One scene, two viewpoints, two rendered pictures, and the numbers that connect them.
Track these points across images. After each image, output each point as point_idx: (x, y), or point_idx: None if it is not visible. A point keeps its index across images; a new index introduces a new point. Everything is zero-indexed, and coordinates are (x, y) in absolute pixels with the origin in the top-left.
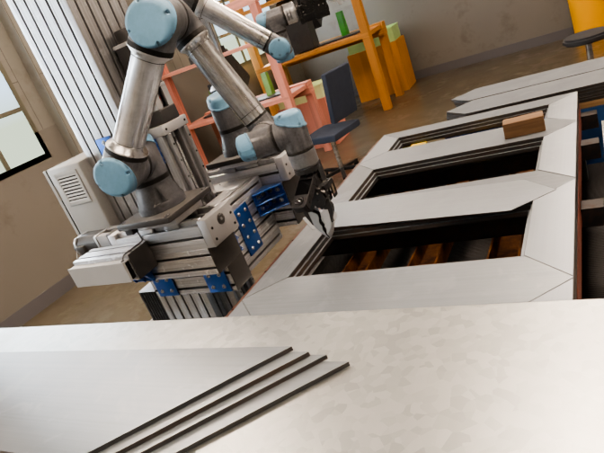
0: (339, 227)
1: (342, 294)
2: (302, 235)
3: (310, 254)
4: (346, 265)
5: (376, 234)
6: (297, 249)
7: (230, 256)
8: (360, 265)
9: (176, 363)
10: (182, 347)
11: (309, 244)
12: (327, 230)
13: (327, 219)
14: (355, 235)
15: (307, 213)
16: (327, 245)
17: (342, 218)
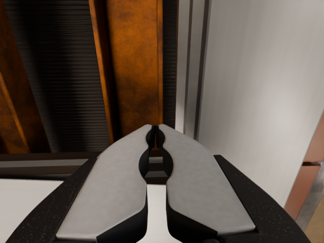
0: (148, 183)
1: None
2: (283, 161)
3: (204, 9)
4: (160, 115)
5: (31, 154)
6: (284, 43)
7: None
8: (155, 141)
9: None
10: None
11: (226, 74)
12: (141, 132)
13: (111, 169)
14: (95, 156)
15: (257, 222)
16: (174, 114)
17: (155, 224)
